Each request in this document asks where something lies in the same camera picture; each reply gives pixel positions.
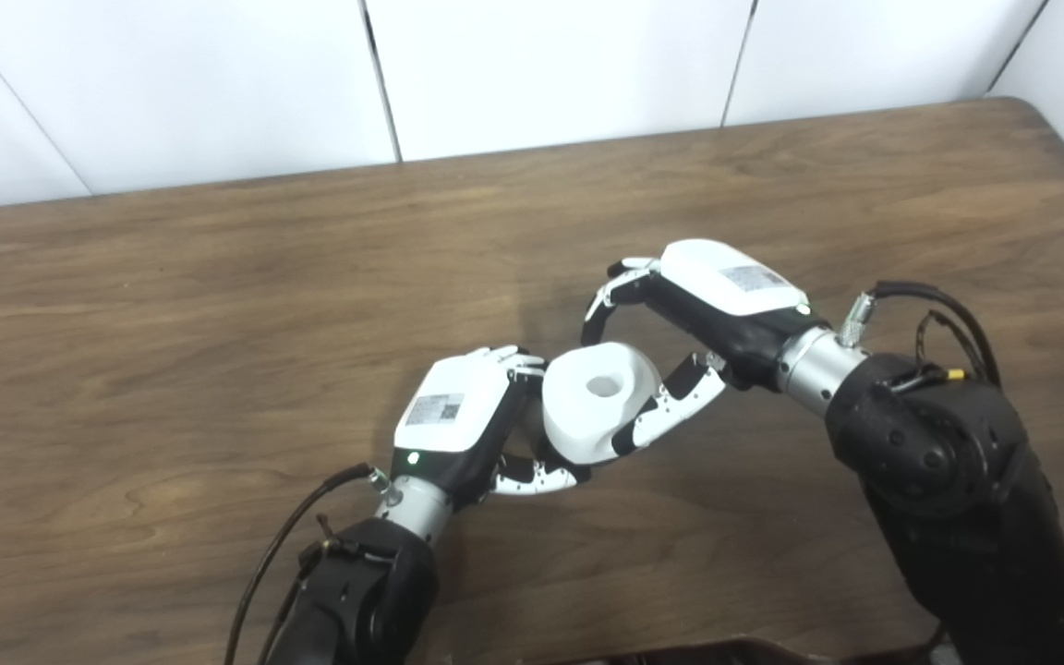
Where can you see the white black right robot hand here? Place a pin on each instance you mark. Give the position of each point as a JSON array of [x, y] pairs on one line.
[[735, 296]]

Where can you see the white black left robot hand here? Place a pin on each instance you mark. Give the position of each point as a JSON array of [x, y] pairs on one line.
[[453, 406]]

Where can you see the round white piece with holes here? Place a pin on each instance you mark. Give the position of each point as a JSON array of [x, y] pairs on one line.
[[578, 406]]

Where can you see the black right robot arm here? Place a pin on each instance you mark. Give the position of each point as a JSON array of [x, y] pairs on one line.
[[957, 499]]

